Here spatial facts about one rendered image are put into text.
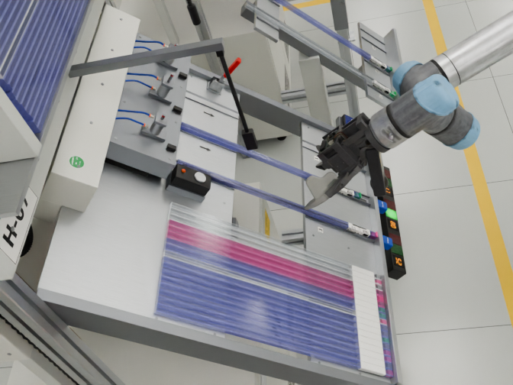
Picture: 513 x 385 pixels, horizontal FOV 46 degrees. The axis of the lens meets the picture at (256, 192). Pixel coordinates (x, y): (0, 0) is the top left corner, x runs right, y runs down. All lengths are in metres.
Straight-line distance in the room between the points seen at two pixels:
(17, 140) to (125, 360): 0.83
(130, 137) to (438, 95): 0.57
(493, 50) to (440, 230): 1.15
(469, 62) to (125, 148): 0.70
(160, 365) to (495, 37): 1.04
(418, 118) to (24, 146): 0.66
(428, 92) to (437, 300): 1.19
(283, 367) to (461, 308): 1.14
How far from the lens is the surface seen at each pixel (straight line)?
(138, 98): 1.26
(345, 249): 1.38
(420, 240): 2.33
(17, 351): 1.18
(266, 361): 1.12
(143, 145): 1.17
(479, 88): 2.88
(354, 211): 1.47
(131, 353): 1.58
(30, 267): 1.22
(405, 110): 1.13
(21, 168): 0.89
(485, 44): 1.32
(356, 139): 1.18
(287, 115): 1.56
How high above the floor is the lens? 1.91
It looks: 48 degrees down
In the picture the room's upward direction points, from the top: 20 degrees counter-clockwise
